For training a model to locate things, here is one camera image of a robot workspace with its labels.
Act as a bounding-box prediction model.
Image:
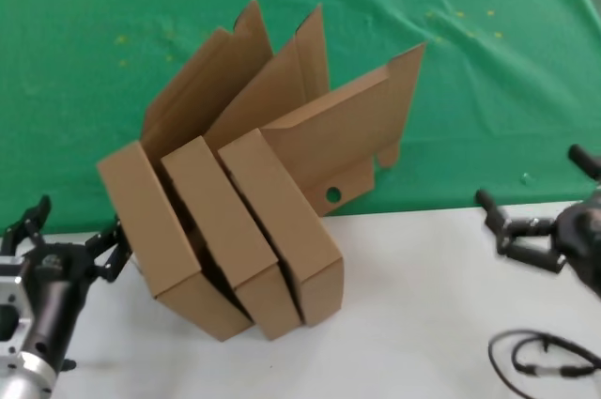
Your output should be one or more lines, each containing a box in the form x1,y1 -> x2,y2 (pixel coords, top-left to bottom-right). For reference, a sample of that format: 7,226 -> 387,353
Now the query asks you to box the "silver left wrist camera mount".
0,253 -> 37,357

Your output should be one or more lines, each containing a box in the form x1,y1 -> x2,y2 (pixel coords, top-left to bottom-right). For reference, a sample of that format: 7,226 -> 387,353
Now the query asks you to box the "thin black cable with connector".
510,336 -> 601,377

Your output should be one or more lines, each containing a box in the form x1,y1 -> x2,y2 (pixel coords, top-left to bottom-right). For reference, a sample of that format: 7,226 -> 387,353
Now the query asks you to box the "green table cloth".
0,0 -> 601,237

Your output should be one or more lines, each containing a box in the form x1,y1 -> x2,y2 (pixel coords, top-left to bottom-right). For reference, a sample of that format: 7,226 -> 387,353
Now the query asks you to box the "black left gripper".
1,194 -> 133,368

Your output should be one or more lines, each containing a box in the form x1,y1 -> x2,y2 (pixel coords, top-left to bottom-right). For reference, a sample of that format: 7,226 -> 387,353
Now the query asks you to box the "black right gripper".
474,144 -> 601,302

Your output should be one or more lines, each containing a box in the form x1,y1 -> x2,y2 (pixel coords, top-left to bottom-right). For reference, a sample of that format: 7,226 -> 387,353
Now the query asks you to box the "thick black cable loop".
486,329 -> 601,399

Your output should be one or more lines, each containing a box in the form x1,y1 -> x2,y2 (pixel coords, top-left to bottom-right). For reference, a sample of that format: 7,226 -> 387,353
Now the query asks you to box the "brown cardboard box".
161,3 -> 330,342
218,40 -> 427,326
96,0 -> 276,343

